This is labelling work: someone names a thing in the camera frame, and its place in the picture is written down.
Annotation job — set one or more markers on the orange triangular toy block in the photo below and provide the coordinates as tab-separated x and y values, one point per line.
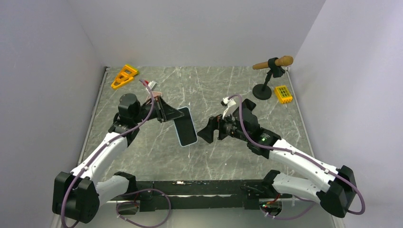
125	76

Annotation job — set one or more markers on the black microphone stand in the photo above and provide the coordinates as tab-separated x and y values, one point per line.
263	91

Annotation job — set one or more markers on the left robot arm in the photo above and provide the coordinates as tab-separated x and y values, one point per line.
78	194

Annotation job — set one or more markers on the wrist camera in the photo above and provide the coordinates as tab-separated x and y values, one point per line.
230	106
150	85

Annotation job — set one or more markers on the phone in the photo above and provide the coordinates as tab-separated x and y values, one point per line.
185	129

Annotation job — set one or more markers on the gold microphone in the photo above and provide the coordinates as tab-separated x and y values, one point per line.
278	62

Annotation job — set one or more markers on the yellow grid toy block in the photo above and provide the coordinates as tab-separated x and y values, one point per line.
283	94

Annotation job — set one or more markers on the aluminium table frame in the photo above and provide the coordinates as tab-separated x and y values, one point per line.
157	154

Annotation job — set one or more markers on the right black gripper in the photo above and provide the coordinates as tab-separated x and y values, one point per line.
215	122

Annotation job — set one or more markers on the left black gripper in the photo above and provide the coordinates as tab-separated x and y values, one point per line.
166	111

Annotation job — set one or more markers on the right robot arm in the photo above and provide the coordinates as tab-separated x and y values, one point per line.
333	188

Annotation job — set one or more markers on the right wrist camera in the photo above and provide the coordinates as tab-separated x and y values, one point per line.
230	106

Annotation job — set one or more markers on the pink phone case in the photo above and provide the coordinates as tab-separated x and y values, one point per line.
155	95

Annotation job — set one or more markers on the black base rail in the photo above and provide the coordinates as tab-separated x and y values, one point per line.
205	194

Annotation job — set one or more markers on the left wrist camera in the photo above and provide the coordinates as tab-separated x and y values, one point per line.
150	85

